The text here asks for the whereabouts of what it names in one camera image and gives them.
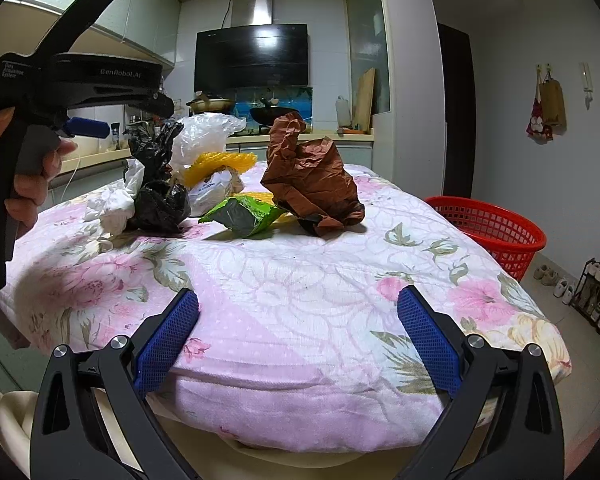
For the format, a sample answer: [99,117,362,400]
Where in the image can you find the dark wooden door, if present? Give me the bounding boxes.
[437,22,476,201]

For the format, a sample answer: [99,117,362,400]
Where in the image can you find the black plastic bag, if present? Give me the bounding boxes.
[125,180,192,235]
[122,120,185,183]

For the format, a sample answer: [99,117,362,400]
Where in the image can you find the black wok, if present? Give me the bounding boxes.
[250,102,301,126]

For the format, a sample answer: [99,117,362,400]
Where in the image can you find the black metal shoe rack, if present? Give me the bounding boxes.
[569,258,600,336]

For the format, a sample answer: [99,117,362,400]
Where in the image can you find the golden frying pan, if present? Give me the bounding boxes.
[186,92,235,115]

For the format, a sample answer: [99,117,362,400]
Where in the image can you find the white crumpled tissue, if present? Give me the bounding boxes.
[83,159,146,238]

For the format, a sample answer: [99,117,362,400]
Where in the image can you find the red mesh plastic basket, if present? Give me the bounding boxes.
[422,196,547,283]

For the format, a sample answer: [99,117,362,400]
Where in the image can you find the white wall cabinets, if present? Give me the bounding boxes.
[5,0,181,73]

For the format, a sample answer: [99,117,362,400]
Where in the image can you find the wooden cutting board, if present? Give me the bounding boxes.
[352,67,376,132]

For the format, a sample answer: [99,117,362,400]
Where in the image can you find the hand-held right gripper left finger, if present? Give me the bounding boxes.
[30,287,201,480]

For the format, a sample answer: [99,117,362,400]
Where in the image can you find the white translucent plastic bag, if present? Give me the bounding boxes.
[170,112,247,176]

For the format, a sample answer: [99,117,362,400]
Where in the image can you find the white plastic bottle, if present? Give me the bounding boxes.
[335,95,352,131]

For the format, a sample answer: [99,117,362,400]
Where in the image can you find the green snack packet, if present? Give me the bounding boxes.
[198,196,287,238]

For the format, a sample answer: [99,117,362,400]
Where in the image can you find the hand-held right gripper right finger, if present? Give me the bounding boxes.
[396,285,566,480]

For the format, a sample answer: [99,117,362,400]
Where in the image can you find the frosted glass partition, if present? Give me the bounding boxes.
[345,0,392,116]

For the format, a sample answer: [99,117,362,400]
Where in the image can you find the white labelled plastic bag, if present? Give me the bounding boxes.
[187,167,243,218]

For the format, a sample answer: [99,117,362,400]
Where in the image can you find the red hanging cloth bag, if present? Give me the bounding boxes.
[526,67,555,141]

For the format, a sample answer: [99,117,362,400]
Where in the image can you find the brown crumpled paper bag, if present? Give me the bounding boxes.
[260,111,366,236]

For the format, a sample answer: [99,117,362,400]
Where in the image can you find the pink floral blanket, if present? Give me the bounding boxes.
[0,160,573,453]

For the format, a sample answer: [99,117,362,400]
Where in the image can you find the brown hanging paper bag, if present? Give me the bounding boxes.
[539,72,567,128]

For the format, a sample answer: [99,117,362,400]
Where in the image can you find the cream garment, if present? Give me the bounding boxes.
[0,377,38,480]

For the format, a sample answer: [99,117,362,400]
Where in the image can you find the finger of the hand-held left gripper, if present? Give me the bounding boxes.
[122,87,176,120]
[55,116,115,140]

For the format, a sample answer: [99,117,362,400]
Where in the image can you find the person's left hand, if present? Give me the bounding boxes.
[0,107,78,228]

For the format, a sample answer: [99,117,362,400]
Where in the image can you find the black range hood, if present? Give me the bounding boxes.
[194,0,311,93]

